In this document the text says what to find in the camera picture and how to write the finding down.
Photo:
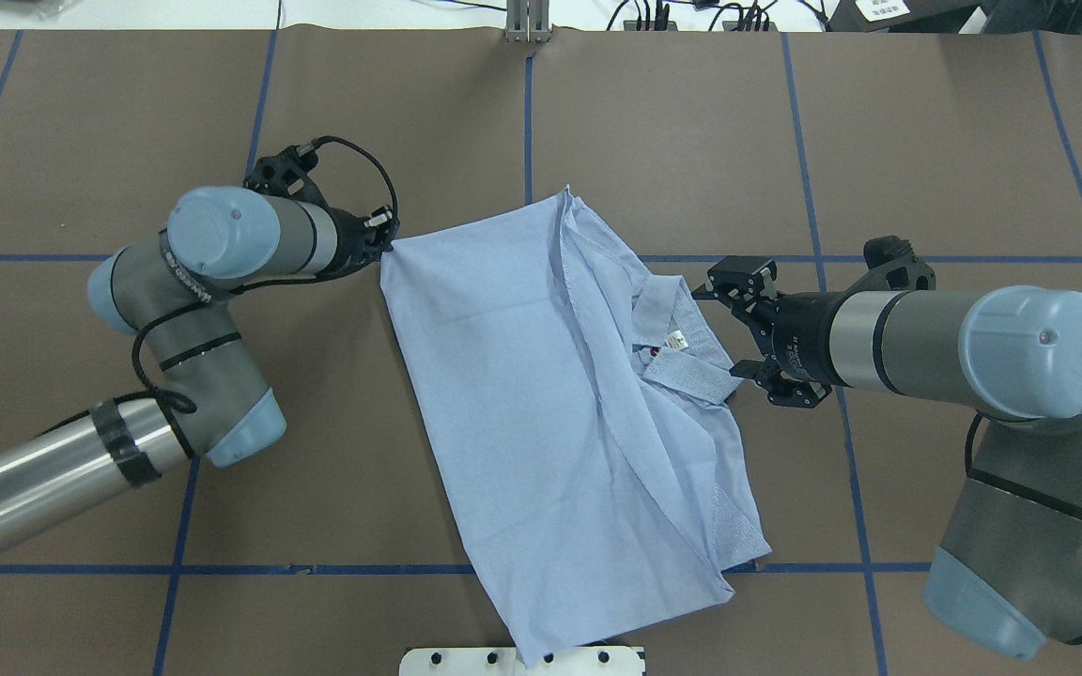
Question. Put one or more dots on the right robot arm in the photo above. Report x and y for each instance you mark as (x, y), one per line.
(1008, 572)

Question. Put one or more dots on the blue striped button shirt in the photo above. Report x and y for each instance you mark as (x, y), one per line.
(576, 406)

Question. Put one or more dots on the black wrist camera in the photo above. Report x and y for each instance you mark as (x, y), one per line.
(287, 175)
(893, 266)

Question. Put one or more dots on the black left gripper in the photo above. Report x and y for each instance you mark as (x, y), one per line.
(349, 240)

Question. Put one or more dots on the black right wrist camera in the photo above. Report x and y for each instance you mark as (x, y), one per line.
(893, 266)

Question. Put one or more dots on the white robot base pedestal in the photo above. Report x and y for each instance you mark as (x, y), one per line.
(587, 660)

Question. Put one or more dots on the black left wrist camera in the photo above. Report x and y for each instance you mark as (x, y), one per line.
(287, 175)

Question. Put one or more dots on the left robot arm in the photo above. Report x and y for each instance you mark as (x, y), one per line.
(197, 389)

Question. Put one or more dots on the aluminium frame post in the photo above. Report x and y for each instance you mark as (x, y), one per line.
(528, 21)

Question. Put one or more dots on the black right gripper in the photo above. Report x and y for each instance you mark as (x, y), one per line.
(804, 336)

